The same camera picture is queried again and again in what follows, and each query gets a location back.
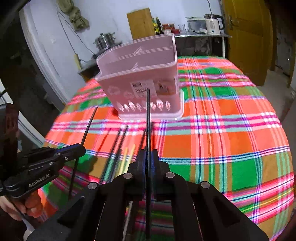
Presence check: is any black chopstick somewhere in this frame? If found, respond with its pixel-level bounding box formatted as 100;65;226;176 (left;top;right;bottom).
67;106;98;201
108;125;128;182
99;128;122;185
145;88;152;240

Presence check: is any metal kitchen counter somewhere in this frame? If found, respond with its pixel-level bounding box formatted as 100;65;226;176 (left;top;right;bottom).
175;32;231;58

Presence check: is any left hand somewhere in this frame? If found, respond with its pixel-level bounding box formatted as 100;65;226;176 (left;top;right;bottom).
1;191;43;221

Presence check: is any yellow chopstick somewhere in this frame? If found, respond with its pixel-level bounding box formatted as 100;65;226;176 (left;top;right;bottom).
123;144;135;173
115;147;128;177

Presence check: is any pink plastic utensil basket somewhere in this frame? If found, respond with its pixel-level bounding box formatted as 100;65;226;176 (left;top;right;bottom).
95;34;184;121

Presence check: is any stainless steel steamer pot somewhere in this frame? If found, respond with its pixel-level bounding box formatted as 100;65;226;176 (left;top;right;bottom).
93;32;115;50

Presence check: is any wooden cutting board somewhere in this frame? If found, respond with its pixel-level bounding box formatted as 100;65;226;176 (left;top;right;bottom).
126;8;155;40

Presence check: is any dark oil bottle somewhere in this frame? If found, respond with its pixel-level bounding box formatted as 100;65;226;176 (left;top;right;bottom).
156;16;164;34

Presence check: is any red lidded jar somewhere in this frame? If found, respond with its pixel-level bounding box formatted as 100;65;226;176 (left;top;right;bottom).
163;24;180;35

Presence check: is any white electric kettle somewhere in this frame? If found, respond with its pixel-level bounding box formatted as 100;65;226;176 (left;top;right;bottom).
204;14;225;35

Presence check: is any yellow wooden door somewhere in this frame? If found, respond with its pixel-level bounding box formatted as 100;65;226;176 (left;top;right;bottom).
222;1;273;86

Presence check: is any green cloth hanging on wall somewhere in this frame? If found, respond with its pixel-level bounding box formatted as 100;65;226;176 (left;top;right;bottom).
57;0;89;31

